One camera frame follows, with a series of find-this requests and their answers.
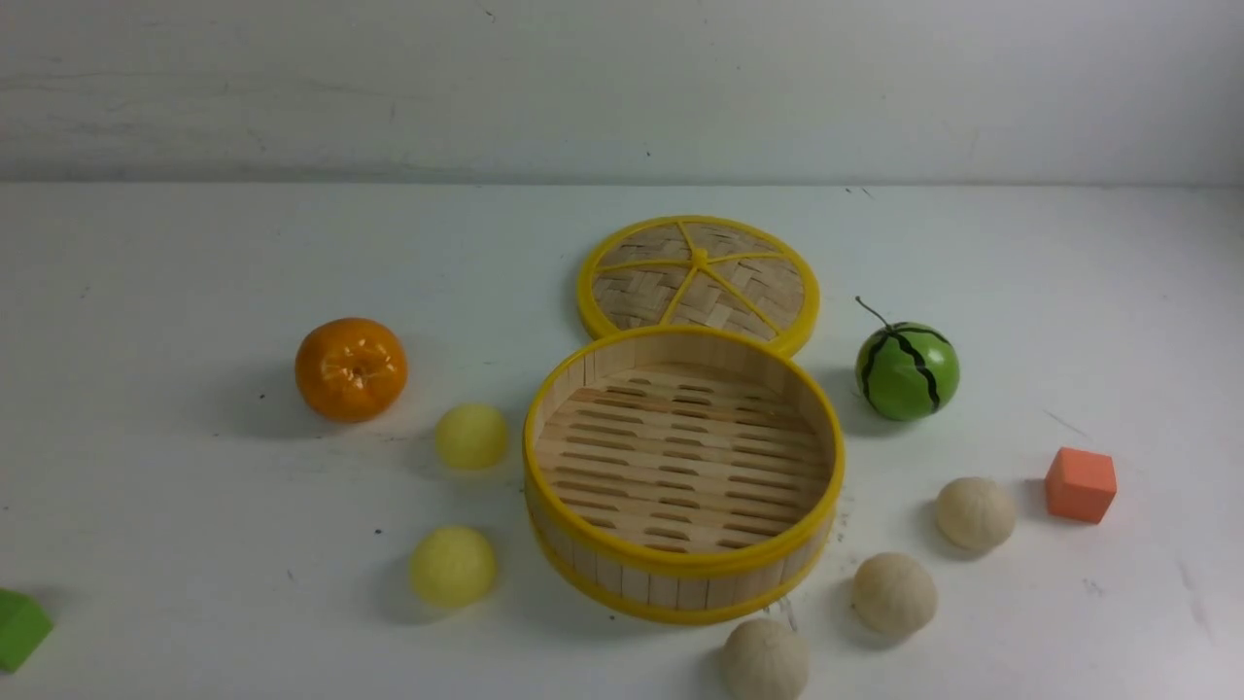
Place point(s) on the green toy watermelon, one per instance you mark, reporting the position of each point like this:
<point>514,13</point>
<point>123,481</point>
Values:
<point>906,371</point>

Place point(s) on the yellow bun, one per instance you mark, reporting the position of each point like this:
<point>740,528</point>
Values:
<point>471,437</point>
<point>453,567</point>

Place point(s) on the orange toy tangerine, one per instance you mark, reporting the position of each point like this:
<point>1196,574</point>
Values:
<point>350,370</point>

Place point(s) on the green foam block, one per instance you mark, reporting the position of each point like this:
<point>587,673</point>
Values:
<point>24,627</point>

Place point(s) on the bamboo steamer tray yellow rim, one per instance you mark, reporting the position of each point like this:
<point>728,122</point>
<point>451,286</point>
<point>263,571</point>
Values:
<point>683,475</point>

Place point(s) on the white bun bottom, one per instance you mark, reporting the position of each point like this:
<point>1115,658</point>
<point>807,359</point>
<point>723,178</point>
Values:
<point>764,659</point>

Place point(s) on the orange foam cube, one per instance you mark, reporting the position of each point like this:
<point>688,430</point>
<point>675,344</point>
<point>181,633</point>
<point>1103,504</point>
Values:
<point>1080,485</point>

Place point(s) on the woven bamboo steamer lid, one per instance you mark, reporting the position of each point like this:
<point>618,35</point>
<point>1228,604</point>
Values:
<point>704,271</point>

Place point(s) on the white bun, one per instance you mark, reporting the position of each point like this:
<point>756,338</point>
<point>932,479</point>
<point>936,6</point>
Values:
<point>764,659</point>
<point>975,513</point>
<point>893,595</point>

